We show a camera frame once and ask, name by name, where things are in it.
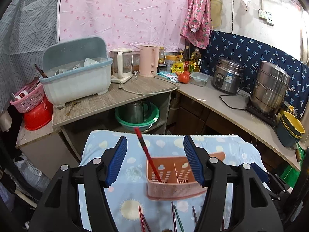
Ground stacked yellow green bowls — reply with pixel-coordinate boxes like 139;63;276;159
275;111;305;148

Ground maroon chopstick grey band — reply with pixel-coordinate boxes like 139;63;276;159
171;201;177;232

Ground black induction cooker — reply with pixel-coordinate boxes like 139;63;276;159
246;101;277;128

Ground pink perforated utensil holder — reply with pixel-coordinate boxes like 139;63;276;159
145;151;226;201

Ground pink electric kettle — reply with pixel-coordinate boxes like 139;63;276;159
139;45;159;77

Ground long dark maroon chopstick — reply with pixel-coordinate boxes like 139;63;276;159
142;214;151;232

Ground red plastic basin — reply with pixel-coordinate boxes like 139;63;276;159
23;96;53;131

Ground brown chopstick gold band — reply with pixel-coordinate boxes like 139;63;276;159
192;206;197;225

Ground pink dotted curtain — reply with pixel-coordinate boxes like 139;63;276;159
57;0;188;52

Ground clear food container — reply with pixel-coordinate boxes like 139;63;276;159
190;72;208;87

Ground dark metal kettle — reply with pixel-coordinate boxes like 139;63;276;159
119;101;151;124

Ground blue-white dish drainer box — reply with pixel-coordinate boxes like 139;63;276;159
39;37;113;107

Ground cooking oil bottle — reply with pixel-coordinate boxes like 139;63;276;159
188;48;202;73

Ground green chopstick gold band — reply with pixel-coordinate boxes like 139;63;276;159
173;205;185;232

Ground steel steamer pot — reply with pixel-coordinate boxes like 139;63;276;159
250;61;295;115

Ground red tomato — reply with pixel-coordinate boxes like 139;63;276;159
178;73;190;84

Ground green plastic basin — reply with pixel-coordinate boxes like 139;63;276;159
115;101;160;132

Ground pink hanging apron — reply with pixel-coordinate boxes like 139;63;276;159
180;0;212;49

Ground blue patterned tablecloth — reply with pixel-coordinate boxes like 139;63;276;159
79;130;267;231

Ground silver rice cooker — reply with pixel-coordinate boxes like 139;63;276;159
212;58;244;94

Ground pink plastic basket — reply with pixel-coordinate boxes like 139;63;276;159
10;80;45;114

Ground red chopstick with grey band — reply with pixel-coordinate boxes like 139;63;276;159
134;127;162;183

